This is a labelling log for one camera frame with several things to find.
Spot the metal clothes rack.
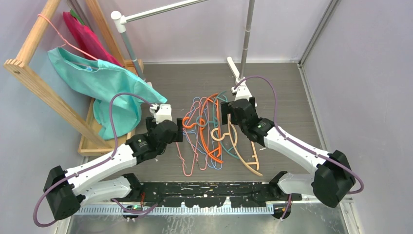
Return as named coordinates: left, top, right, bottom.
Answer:
left=111, top=0, right=255, bottom=87

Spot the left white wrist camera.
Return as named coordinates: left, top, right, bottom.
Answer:
left=150, top=104, right=172, bottom=124

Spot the teal shirt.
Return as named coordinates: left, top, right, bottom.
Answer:
left=48, top=47, right=167, bottom=140

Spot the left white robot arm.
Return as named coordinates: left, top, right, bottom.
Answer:
left=35, top=117, right=183, bottom=221

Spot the wooden tray base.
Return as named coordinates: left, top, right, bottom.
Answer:
left=77, top=59, right=144, bottom=157

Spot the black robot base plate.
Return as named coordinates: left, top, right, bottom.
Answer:
left=116, top=174, right=302, bottom=218

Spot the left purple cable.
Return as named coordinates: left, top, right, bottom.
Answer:
left=33, top=93, right=159, bottom=227

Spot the teal plastic hanger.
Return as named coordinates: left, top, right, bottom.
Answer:
left=206, top=91, right=241, bottom=160

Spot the pink wire hanger on rack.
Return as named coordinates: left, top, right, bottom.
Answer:
left=37, top=14, right=98, bottom=60

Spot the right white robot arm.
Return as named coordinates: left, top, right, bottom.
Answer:
left=221, top=97, right=356, bottom=208

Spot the purple cable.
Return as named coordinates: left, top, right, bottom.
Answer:
left=33, top=93, right=159, bottom=227
left=233, top=75, right=365, bottom=195

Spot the wooden clothes rack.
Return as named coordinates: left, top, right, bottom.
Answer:
left=3, top=0, right=136, bottom=147

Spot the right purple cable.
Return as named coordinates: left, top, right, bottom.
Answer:
left=233, top=75, right=365, bottom=195

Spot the magenta garment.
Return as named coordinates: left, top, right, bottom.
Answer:
left=62, top=12, right=122, bottom=67

